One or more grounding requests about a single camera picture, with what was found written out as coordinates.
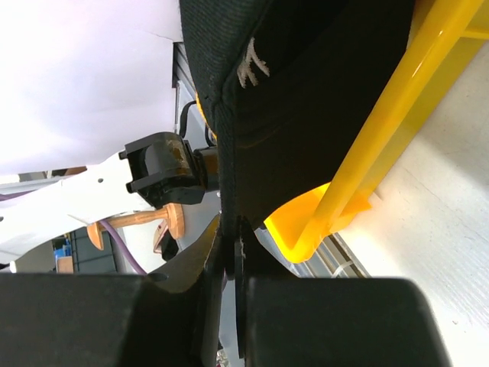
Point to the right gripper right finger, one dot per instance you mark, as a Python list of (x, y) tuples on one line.
[(285, 320)]

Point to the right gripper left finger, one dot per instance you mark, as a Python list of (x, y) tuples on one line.
[(169, 317)]

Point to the black cap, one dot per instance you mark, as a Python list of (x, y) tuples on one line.
[(286, 87)]

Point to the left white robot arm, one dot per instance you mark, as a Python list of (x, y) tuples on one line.
[(151, 173)]

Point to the yellow plastic tray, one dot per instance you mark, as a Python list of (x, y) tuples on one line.
[(444, 36)]

